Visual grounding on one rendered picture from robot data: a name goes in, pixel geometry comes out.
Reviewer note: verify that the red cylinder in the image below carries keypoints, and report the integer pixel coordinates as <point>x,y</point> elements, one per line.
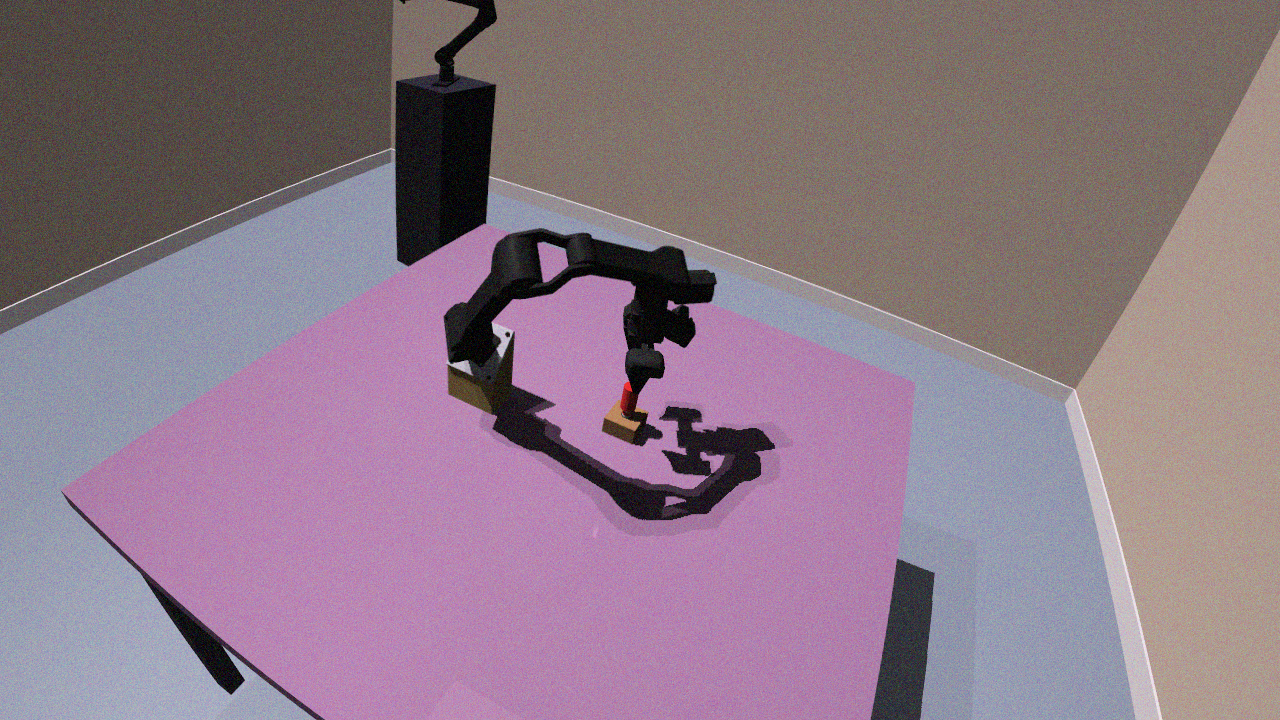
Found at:
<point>629,400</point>

